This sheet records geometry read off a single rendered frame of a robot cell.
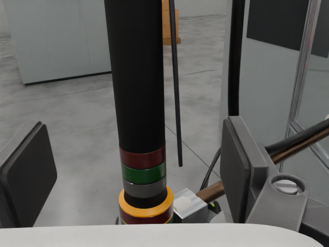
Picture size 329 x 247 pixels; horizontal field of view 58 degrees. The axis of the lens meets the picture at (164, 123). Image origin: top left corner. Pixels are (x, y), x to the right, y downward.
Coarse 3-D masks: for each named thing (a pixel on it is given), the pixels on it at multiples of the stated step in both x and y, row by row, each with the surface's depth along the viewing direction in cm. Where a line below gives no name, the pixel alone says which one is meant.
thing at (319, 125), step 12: (240, 0) 22; (240, 12) 22; (240, 24) 22; (240, 36) 23; (240, 48) 23; (240, 60) 24; (228, 72) 24; (228, 84) 25; (228, 96) 25; (228, 108) 26; (324, 120) 39; (300, 132) 36; (312, 132) 36; (276, 144) 33; (288, 144) 34
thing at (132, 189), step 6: (162, 180) 22; (126, 186) 22; (132, 186) 21; (138, 186) 21; (144, 186) 21; (150, 186) 21; (156, 186) 21; (162, 186) 22; (126, 192) 22; (132, 192) 22; (138, 192) 21; (144, 192) 21; (150, 192) 21; (156, 192) 22
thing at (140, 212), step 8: (120, 192) 24; (168, 192) 24; (120, 200) 23; (168, 200) 23; (128, 208) 22; (136, 208) 22; (152, 208) 22; (160, 208) 22; (136, 216) 22; (144, 216) 22
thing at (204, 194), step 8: (328, 128) 39; (312, 136) 37; (320, 136) 38; (296, 144) 35; (304, 144) 36; (312, 144) 37; (280, 152) 34; (288, 152) 34; (296, 152) 35; (272, 160) 33; (280, 160) 33; (216, 184) 29; (200, 192) 28; (208, 192) 28; (216, 192) 28; (224, 192) 29; (208, 200) 28
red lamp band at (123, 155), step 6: (120, 150) 21; (156, 150) 20; (162, 150) 21; (120, 156) 21; (126, 156) 20; (132, 156) 20; (138, 156) 20; (144, 156) 20; (150, 156) 20; (156, 156) 20; (162, 156) 21; (126, 162) 21; (132, 162) 20; (138, 162) 20; (144, 162) 20; (150, 162) 20; (156, 162) 20
